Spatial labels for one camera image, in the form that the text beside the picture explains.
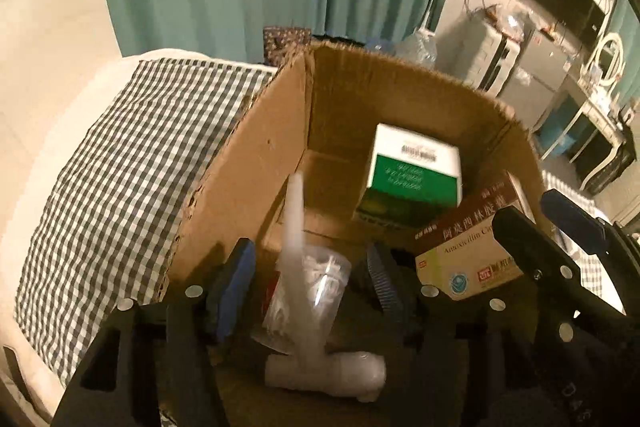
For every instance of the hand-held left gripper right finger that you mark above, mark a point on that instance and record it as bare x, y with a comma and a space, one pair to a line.
384, 279

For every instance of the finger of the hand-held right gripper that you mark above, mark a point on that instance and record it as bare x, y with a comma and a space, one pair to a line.
525, 234
575, 219

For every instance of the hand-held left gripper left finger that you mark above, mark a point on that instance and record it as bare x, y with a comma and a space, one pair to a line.
235, 287

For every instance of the clear bag of white items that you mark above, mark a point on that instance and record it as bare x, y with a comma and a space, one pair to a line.
327, 277

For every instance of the brown white medicine box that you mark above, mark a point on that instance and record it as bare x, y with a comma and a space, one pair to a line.
465, 257

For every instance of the white plastic tube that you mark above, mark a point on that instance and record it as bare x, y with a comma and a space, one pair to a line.
295, 247

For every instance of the white plastic bottle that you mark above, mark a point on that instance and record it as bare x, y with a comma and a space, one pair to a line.
345, 369

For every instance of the green white carton box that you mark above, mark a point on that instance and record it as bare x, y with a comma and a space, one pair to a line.
410, 177

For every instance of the brown cardboard box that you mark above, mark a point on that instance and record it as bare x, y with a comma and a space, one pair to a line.
340, 107

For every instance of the black luggage bag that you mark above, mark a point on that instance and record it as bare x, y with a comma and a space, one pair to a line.
607, 167

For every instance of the blue waste bin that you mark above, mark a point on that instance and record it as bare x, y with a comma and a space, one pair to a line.
557, 132

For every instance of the white dressing table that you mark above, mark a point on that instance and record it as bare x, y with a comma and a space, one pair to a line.
595, 117

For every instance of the grey mini fridge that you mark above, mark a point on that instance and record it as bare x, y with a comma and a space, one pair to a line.
535, 77

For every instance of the round white vanity mirror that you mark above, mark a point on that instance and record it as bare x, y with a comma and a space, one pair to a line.
607, 59

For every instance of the white hard suitcase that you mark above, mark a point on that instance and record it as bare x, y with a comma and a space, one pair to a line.
495, 57

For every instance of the narrow green curtain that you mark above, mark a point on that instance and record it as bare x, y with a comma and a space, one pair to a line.
627, 22

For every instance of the clear plastic bag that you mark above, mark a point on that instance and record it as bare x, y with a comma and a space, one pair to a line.
512, 24

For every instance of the large clear water bottle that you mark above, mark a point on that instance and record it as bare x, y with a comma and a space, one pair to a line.
417, 49

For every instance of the patterned brown bag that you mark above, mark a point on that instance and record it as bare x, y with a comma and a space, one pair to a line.
282, 42

